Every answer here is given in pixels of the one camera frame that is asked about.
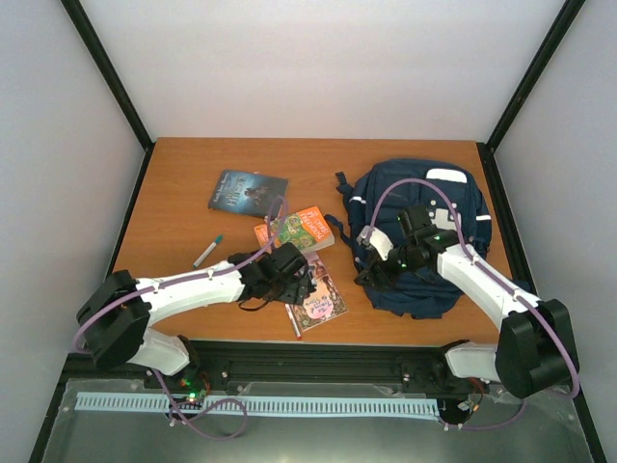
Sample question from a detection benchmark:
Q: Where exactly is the pink illustrated paperback book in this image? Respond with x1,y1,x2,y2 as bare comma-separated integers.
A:
285,253,348,333

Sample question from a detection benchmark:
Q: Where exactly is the navy blue student backpack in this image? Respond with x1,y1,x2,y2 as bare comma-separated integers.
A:
336,158,492,319

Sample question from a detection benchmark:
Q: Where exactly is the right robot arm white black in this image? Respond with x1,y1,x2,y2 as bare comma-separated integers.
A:
356,206,580,398

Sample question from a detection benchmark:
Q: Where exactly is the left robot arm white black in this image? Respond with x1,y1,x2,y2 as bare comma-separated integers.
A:
75,243,316,389

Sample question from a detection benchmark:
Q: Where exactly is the red marker pen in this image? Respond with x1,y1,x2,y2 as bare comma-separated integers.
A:
285,305,303,340

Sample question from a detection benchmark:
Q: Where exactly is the orange green thick paperback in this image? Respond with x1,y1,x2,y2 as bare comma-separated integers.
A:
254,206,335,254

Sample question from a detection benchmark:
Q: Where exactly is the teal capped white marker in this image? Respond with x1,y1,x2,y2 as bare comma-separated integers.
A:
193,234,223,269

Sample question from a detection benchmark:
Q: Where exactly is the dark blue fantasy book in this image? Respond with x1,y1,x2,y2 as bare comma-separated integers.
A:
208,169,289,218

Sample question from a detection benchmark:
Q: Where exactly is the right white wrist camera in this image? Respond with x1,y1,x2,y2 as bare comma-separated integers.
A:
357,225,393,261

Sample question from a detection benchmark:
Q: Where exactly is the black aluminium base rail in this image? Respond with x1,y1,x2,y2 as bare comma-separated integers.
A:
62,337,577,401

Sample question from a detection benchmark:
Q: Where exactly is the light blue slotted cable duct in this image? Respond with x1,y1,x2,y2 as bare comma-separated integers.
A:
74,392,440,420

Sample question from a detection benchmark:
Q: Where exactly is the right black frame post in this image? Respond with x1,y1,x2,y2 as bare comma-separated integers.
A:
484,0,587,150

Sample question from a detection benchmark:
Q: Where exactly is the black frame post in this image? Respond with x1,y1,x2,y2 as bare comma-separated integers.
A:
484,0,587,150
60,0,155,149

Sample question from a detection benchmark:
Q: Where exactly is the left black frame post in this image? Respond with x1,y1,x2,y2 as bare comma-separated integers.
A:
60,0,155,149

